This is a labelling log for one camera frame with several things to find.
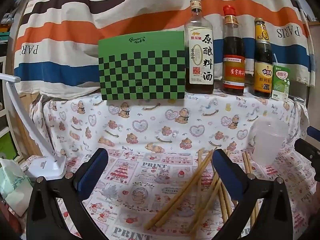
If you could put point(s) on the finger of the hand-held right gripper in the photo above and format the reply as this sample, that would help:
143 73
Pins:
308 151
314 131

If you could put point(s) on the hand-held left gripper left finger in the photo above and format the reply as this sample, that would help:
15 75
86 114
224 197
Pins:
92 172

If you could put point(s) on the yellow label oyster sauce bottle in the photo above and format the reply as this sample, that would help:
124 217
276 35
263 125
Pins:
262 80

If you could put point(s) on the red print tablecloth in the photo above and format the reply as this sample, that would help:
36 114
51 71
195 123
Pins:
140 177

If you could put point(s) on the green black checkered box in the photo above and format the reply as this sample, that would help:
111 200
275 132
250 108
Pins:
140 75

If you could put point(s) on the clear cooking wine bottle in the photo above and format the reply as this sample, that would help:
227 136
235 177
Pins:
198 62

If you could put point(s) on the translucent plastic cup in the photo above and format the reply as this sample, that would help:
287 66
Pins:
267 142

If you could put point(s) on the striped backdrop cloth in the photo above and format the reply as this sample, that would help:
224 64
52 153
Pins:
125 12

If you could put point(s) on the pale green tissue pack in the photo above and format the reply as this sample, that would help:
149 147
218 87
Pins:
15 190

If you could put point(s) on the green milk carton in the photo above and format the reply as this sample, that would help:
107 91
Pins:
280 85

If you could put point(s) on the pile of wooden chopsticks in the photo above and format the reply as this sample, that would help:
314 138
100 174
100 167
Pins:
199 170

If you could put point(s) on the red cap dark sauce bottle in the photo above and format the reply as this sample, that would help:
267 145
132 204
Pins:
233 72

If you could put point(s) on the white drinking straw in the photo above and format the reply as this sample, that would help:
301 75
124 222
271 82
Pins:
275 59

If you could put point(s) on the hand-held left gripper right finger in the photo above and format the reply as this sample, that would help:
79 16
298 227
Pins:
227 175

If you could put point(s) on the wooden cabinet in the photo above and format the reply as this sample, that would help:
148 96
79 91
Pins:
25 120

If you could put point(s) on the white desk lamp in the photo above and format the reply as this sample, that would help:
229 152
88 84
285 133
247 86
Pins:
46 166

